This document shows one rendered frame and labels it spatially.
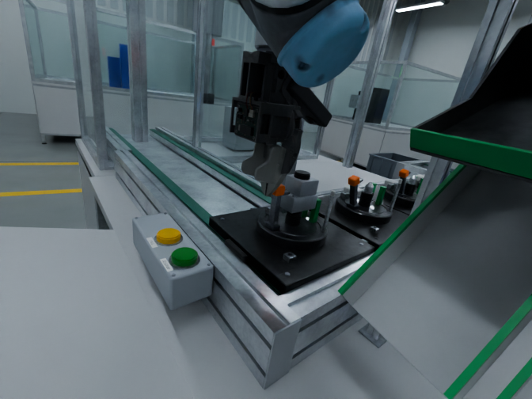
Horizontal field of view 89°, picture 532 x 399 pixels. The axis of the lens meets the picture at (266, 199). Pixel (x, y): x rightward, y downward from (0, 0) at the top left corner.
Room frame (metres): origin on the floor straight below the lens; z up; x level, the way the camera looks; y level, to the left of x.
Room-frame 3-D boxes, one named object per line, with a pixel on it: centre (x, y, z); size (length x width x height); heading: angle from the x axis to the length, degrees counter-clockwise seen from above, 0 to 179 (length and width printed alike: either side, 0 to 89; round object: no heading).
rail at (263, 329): (0.59, 0.24, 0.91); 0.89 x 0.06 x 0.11; 41
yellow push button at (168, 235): (0.41, 0.16, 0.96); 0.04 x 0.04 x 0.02
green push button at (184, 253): (0.35, 0.11, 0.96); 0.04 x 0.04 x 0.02
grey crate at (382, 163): (2.30, -1.19, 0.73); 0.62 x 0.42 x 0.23; 41
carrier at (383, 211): (0.65, -0.25, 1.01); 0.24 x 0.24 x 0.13; 41
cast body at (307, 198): (0.49, -0.07, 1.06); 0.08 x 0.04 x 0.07; 130
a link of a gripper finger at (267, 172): (0.41, 0.00, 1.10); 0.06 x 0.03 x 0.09; 131
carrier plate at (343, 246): (0.48, -0.06, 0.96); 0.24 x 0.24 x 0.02; 41
